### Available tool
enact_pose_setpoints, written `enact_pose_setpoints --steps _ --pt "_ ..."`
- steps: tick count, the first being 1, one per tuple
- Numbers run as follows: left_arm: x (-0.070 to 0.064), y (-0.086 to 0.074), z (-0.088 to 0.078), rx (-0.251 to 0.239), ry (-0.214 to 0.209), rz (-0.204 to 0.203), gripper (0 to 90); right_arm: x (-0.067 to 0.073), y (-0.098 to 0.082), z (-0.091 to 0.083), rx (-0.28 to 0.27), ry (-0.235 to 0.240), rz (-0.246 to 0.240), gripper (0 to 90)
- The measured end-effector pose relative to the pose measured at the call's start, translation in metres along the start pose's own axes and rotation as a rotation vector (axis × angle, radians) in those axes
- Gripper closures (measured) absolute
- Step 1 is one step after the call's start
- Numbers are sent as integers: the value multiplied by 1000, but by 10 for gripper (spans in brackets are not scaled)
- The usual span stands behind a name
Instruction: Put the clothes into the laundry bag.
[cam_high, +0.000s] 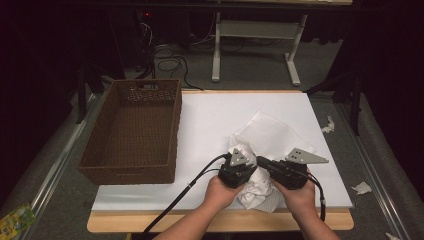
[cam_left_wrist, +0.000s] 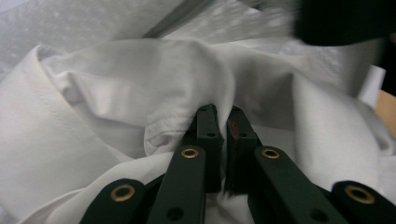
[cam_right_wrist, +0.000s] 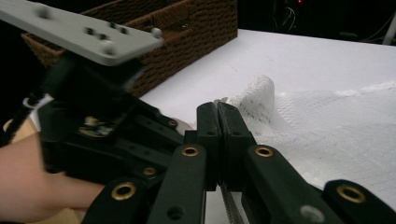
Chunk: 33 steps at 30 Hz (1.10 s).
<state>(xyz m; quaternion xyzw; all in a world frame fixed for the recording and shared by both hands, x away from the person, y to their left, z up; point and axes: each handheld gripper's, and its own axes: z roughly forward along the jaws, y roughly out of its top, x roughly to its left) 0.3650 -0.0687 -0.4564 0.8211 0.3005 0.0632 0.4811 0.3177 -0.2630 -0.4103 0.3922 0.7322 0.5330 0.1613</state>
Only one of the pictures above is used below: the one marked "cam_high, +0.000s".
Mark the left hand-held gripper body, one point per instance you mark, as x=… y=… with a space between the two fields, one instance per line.
x=237 y=170

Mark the person's left hand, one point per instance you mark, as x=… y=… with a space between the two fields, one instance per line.
x=221 y=195

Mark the white paper scrap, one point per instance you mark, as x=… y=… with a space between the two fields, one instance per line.
x=328 y=125
x=390 y=236
x=361 y=188

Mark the black metal stand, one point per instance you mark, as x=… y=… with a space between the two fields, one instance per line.
x=81 y=96
x=356 y=103

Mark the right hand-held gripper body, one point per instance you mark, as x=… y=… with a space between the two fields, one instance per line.
x=290 y=173

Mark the green printed packet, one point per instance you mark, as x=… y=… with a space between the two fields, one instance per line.
x=16 y=221

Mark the white foam board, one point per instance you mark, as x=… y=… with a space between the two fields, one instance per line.
x=206 y=113

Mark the person's right hand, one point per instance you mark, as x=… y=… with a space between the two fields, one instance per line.
x=298 y=200

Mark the white metal desk frame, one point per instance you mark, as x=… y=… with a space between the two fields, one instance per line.
x=256 y=29

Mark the brown wicker basket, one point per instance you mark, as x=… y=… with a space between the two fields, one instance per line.
x=133 y=133

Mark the aluminium floor rail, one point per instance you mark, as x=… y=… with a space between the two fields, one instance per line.
x=53 y=173
x=370 y=166

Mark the white cloth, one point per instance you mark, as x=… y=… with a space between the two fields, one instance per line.
x=258 y=191

